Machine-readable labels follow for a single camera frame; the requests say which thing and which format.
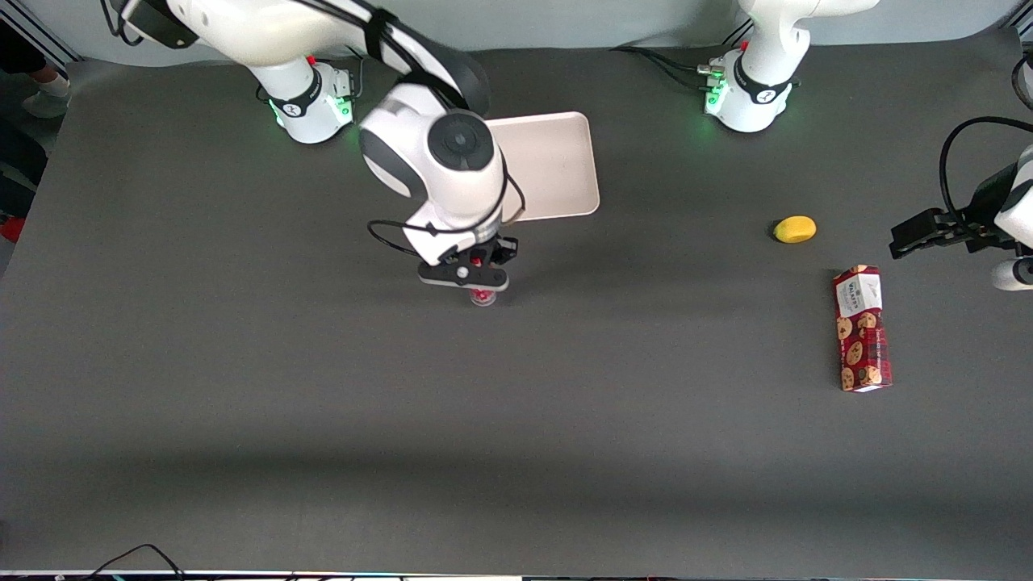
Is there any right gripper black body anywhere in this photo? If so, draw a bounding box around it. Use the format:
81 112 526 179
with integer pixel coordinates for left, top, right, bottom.
450 234 521 269

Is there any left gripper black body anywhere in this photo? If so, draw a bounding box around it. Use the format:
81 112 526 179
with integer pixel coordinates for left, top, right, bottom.
942 163 1017 248

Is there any red coke bottle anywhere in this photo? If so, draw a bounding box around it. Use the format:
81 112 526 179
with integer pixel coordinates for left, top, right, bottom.
470 256 499 309

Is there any white rectangular plastic tray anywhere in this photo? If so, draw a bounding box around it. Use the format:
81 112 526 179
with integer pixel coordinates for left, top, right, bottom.
484 111 601 224

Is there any red cookie box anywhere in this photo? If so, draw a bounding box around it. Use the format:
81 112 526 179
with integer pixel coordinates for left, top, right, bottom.
832 265 894 393

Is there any yellow lemon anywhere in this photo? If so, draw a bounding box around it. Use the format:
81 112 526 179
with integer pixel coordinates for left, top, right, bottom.
773 215 818 244

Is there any white shoe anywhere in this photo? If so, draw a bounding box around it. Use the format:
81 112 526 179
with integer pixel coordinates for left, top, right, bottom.
23 77 73 119

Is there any black looped wrist cable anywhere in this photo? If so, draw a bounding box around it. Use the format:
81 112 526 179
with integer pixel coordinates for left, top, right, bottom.
938 116 1033 228

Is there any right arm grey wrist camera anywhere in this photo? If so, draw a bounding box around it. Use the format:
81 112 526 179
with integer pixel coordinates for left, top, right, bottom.
417 263 512 293

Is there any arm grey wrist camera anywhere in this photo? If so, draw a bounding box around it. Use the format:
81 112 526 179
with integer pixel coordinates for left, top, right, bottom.
417 263 512 293
991 257 1033 292

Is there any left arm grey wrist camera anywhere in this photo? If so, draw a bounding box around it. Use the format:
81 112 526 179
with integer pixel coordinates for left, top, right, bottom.
991 257 1033 292

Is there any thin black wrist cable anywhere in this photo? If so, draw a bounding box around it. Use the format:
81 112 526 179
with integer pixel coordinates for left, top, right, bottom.
368 171 527 261

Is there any black cable loop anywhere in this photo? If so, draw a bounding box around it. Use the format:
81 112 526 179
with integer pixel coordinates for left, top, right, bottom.
1012 52 1033 112

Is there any thin black table-edge cable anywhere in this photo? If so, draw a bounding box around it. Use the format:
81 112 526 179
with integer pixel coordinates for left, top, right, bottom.
79 544 188 581

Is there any aluminium frame rail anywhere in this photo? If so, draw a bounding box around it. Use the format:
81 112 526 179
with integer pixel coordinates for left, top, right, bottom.
0 16 83 72

